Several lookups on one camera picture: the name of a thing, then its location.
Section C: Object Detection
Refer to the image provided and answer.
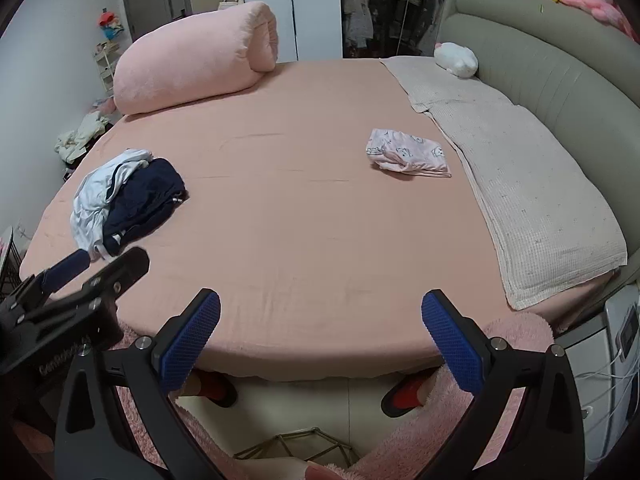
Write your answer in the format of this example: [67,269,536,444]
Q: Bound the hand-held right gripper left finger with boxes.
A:
[54,287,238,480]

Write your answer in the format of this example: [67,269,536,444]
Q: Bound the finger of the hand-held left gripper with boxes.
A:
[15,246,151,332]
[0,247,92,311]

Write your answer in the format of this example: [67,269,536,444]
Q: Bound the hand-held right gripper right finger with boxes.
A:
[421,289,586,480]

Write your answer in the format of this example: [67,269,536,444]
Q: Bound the pink cartoon print pajama pants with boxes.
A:
[365,128,452,179]

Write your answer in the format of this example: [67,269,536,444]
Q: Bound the pile of pale clothes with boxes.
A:
[54,110,113,165]

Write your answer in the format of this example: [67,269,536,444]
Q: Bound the person's right hand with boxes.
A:
[302,464,351,480]

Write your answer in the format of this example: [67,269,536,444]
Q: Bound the white appliance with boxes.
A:
[554,285,640,463]

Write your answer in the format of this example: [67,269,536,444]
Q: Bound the bed with pink sheet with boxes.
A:
[19,57,628,378]

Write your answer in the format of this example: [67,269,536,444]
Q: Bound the white shelf rack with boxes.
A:
[91,40,123,96]

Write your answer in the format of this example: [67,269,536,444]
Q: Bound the rolled pink quilt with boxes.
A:
[112,1,278,116]

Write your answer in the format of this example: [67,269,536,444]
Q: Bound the red and blue plush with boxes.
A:
[97,9,123,41]

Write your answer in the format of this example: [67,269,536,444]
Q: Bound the white plush toy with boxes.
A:
[433,41,479,79]

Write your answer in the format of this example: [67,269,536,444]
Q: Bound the grey padded headboard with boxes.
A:
[434,0,640,286]

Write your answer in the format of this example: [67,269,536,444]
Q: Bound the white wardrobe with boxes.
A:
[287,0,346,63]

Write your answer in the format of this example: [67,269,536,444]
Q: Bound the dark glass-door wardrobe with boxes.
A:
[339,0,473,59]

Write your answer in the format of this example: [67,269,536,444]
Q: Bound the pink plush toy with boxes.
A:
[565,0,636,36]

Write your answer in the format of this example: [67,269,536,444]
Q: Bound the gold wire basket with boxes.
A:
[232,426,361,461]

